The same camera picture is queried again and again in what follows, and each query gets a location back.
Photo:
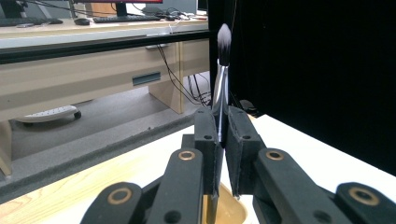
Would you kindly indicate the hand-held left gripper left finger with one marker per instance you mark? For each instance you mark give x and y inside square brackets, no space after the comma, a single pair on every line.
[210,155]

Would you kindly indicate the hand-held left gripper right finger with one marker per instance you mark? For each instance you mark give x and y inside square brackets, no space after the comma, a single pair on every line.
[243,155]

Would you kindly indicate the beige square cup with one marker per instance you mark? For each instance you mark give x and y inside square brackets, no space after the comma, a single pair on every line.
[230,211]

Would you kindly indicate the black makeup brush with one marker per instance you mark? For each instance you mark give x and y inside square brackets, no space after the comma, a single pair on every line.
[224,43]

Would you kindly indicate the white board sheet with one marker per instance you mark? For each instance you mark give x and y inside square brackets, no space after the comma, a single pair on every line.
[311,161]

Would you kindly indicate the black curtain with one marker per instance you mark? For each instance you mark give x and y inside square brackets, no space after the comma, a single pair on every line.
[311,62]

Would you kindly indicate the light wooden desk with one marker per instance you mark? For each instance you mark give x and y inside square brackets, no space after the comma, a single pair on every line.
[77,81]

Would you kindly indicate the black keyboard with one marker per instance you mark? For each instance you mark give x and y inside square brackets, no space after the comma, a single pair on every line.
[28,21]
[126,19]

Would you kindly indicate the computer monitor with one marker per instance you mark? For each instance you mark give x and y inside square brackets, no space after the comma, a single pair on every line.
[121,4]

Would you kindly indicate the black computer mouse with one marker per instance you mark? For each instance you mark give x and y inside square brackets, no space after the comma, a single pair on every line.
[82,21]

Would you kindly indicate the black horizontal frame bar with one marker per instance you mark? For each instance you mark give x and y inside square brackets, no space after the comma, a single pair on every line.
[93,46]

